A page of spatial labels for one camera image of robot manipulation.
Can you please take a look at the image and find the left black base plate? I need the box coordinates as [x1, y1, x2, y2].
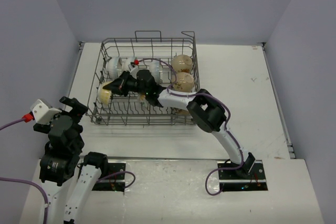
[92, 161, 126, 192]

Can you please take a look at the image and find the white green floral bowl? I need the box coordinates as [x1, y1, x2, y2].
[138, 94, 149, 108]

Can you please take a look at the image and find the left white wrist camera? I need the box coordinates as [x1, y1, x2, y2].
[30, 99, 62, 125]

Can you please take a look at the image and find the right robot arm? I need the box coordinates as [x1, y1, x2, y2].
[102, 70, 256, 178]

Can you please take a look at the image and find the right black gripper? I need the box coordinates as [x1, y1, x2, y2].
[103, 70, 149, 97]

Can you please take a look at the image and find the grey wire dish rack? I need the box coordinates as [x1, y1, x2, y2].
[87, 30, 200, 125]

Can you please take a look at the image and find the beige floral bowl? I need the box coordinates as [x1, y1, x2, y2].
[172, 72, 195, 93]
[172, 54, 193, 73]
[176, 109, 190, 116]

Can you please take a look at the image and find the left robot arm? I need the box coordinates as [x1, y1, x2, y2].
[30, 97, 109, 223]

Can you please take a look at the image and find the white blue-striped bowl right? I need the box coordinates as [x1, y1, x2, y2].
[148, 60, 162, 84]

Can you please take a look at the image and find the white blue-striped bowl left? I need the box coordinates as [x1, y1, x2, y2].
[106, 57, 122, 79]

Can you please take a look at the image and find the yellow patterned bowl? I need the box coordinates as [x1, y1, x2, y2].
[97, 81, 113, 105]

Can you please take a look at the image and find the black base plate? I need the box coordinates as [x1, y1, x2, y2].
[92, 161, 126, 192]
[217, 161, 268, 192]

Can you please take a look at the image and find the white blue-striped bowl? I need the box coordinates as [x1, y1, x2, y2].
[148, 60, 162, 84]
[122, 57, 137, 71]
[106, 57, 122, 79]

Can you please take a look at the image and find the beige floral bowl back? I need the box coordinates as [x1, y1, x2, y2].
[172, 54, 193, 73]

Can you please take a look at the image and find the beige floral bowl front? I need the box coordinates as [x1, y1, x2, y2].
[176, 109, 190, 116]

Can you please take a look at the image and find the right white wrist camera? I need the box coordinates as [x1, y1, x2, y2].
[128, 60, 139, 73]

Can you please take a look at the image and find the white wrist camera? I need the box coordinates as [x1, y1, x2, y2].
[128, 60, 139, 73]
[30, 99, 62, 125]

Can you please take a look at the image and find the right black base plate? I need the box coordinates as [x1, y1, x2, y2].
[217, 161, 268, 192]

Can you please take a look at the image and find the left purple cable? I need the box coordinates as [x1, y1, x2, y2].
[0, 113, 50, 224]

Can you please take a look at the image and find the white blue-striped bowl middle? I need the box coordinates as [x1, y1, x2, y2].
[122, 57, 137, 71]

